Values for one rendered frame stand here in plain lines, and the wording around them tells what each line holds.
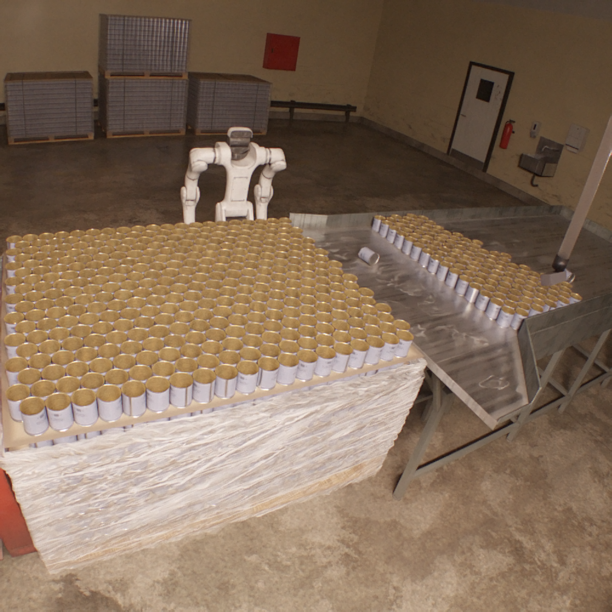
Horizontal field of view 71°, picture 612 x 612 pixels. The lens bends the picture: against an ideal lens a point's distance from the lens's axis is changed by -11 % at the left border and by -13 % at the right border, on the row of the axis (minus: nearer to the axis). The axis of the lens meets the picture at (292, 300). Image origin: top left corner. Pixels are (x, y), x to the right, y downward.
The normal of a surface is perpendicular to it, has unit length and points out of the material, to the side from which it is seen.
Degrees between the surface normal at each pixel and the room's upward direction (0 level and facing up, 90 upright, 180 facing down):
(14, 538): 90
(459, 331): 0
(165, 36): 88
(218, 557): 0
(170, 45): 89
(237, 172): 95
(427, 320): 0
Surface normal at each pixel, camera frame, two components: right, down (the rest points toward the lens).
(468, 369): 0.14, -0.84
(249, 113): 0.41, 0.56
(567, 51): -0.87, 0.14
